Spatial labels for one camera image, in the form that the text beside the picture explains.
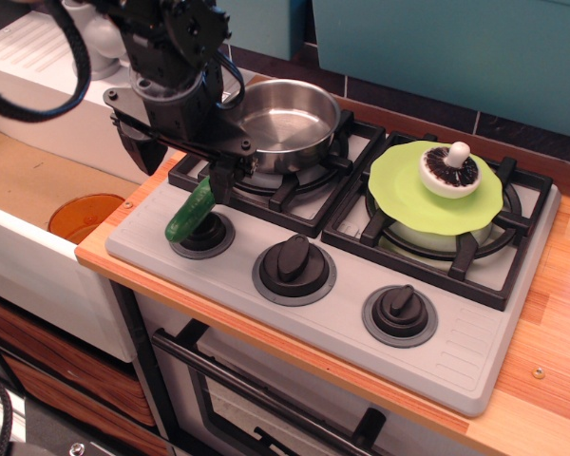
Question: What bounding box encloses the green toy pickle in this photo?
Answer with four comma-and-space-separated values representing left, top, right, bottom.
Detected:
164, 177, 216, 243

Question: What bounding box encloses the black left stove knob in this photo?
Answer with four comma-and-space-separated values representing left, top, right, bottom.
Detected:
170, 212, 236, 260

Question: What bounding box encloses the black burner grate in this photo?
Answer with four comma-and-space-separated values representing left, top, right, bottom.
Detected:
167, 108, 387, 238
322, 132, 560, 311

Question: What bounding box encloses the black right stove knob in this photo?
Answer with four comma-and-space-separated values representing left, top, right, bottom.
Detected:
362, 285, 438, 349

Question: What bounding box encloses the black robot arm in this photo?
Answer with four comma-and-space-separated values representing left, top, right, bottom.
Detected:
93, 1, 257, 204

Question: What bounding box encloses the white brown toy mushroom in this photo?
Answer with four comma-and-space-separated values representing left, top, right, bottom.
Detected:
419, 142, 482, 200

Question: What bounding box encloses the grey toy stove top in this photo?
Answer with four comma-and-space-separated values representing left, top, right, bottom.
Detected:
105, 122, 561, 416

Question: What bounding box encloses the grey toy faucet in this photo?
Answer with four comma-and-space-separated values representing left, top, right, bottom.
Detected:
62, 1, 125, 81

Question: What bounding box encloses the black stove knob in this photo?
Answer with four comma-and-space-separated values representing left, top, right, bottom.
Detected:
362, 285, 438, 349
170, 212, 236, 260
252, 235, 337, 307

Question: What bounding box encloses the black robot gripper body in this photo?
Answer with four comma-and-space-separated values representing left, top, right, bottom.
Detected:
104, 78, 253, 164

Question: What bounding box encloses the stainless steel pan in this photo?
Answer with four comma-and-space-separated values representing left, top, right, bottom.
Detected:
220, 79, 341, 175

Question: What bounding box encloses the wooden drawer front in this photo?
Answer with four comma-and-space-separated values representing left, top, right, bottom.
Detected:
0, 292, 172, 456

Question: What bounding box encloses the orange plastic bowl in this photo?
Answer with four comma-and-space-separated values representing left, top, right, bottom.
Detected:
47, 193, 124, 244

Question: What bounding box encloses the oven door with handle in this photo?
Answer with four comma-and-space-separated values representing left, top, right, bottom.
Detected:
149, 317, 481, 456

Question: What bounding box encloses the black right burner grate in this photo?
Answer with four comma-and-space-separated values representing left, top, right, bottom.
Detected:
322, 132, 560, 311

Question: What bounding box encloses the black middle stove knob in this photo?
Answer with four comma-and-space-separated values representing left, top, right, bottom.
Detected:
252, 235, 337, 307

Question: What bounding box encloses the light green plate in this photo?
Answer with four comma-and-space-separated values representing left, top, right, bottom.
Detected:
368, 141, 504, 236

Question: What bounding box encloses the black left burner grate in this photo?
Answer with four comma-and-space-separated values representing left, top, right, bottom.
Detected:
167, 108, 387, 238

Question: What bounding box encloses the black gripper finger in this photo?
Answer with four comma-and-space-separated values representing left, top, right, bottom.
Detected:
115, 121, 167, 176
209, 161, 245, 204

